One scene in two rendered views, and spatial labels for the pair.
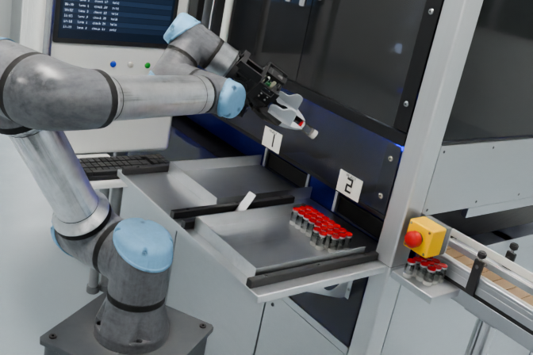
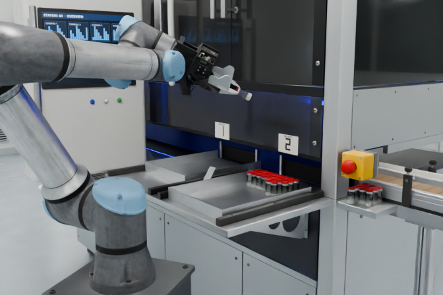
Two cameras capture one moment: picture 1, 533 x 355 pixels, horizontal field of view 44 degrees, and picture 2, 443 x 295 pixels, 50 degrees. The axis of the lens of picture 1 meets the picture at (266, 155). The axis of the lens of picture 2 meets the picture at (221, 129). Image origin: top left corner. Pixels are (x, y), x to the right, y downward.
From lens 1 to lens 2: 0.33 m
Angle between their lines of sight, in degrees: 10
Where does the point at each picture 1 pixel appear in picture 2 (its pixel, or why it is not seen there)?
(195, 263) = (182, 251)
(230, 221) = (198, 189)
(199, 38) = (142, 31)
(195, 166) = (166, 164)
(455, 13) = not seen: outside the picture
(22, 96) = not seen: outside the picture
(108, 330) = (100, 276)
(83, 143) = not seen: hidden behind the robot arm
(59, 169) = (35, 135)
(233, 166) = (197, 160)
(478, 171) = (388, 112)
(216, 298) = (204, 274)
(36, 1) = not seen: hidden behind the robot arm
